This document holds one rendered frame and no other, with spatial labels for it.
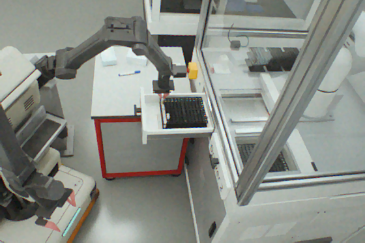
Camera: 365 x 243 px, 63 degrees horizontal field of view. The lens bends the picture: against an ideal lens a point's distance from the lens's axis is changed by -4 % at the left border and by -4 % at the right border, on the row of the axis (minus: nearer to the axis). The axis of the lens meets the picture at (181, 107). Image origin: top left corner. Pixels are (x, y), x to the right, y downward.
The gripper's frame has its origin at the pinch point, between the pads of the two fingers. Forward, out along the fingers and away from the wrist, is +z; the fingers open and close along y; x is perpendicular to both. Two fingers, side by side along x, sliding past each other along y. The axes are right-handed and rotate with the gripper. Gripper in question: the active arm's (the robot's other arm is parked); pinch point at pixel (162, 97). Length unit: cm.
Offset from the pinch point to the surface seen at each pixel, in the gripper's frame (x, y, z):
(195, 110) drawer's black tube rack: 5.1, -16.4, 4.7
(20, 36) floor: -184, 135, 101
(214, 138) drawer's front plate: 25.0, -21.9, 0.9
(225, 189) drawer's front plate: 50, -22, 2
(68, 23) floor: -212, 87, 104
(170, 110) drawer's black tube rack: 4.9, -3.8, 4.3
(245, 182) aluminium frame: 55, -24, -16
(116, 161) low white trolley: -3, 26, 66
